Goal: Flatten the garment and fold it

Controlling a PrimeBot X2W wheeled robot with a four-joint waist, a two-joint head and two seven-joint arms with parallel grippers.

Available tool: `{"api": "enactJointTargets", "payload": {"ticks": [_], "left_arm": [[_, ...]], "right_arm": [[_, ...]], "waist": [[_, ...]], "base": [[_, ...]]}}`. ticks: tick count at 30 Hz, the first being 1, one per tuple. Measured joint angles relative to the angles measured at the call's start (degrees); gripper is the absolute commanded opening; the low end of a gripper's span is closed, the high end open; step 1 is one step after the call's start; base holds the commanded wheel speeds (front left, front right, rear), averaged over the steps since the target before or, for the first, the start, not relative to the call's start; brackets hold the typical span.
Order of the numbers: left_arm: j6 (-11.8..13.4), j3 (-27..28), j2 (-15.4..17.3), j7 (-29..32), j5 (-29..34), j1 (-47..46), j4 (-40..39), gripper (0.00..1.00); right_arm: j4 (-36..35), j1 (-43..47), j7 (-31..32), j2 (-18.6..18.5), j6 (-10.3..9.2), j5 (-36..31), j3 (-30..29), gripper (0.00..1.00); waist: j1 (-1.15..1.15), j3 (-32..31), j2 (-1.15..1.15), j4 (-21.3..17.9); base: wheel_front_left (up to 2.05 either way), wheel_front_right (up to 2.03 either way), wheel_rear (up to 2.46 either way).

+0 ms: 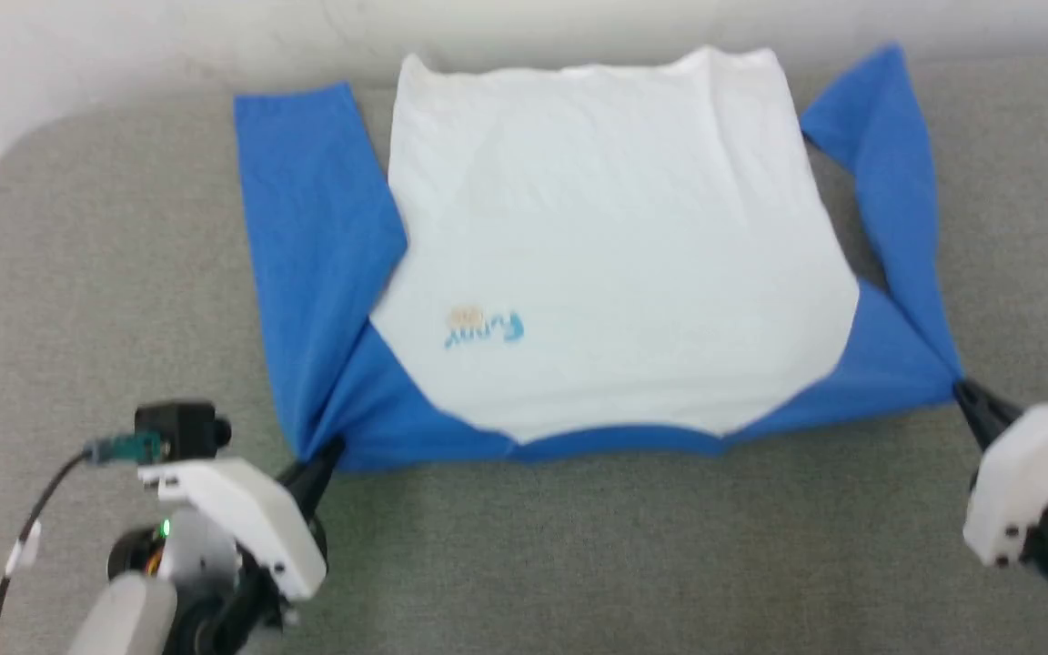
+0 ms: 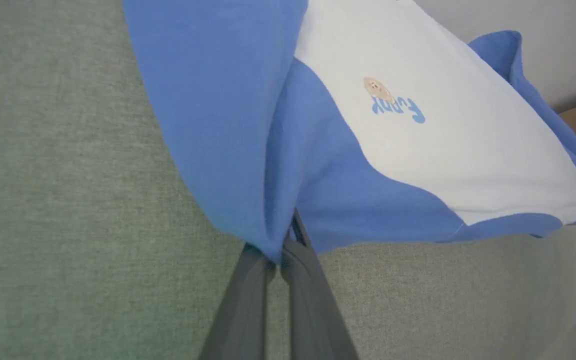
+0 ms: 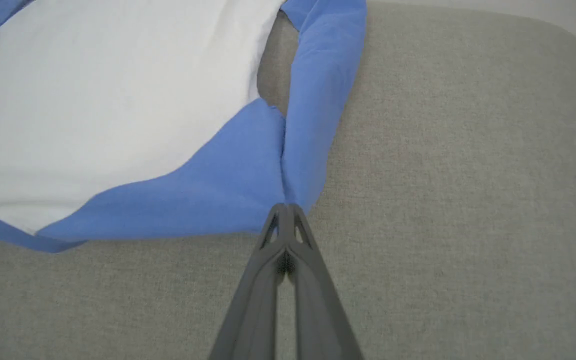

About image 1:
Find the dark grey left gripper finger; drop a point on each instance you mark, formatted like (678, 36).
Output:
(313, 500)
(304, 475)

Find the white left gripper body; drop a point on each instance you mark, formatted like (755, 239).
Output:
(246, 518)

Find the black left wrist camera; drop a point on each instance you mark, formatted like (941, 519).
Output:
(180, 429)

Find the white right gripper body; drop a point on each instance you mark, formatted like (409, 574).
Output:
(1024, 482)

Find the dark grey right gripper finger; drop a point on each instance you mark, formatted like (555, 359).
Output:
(997, 408)
(988, 428)

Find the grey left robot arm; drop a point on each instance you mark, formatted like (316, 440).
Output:
(137, 609)

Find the white shirt with blue sleeves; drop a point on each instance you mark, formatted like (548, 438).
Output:
(606, 246)

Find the grey fabric sofa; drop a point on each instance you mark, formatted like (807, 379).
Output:
(579, 564)

